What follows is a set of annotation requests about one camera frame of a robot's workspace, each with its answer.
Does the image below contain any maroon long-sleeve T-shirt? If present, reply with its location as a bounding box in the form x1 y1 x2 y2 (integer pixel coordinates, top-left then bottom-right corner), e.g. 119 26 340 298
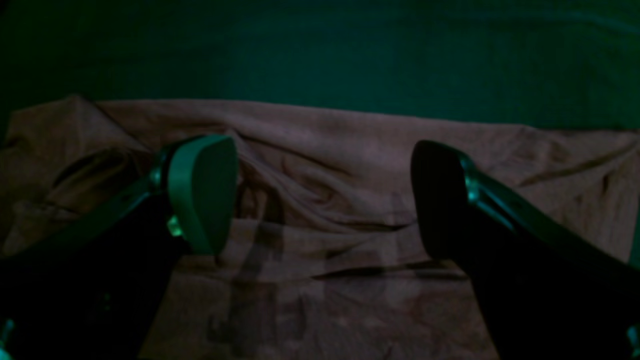
1 96 639 360

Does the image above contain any black table cloth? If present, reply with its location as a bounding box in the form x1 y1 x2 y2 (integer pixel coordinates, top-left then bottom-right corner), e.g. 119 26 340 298
1 0 640 130

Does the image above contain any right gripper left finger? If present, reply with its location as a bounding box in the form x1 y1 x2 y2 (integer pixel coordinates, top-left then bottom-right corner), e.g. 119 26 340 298
1 134 239 360

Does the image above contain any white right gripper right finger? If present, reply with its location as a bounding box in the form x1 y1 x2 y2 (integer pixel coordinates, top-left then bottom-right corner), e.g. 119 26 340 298
410 140 640 360

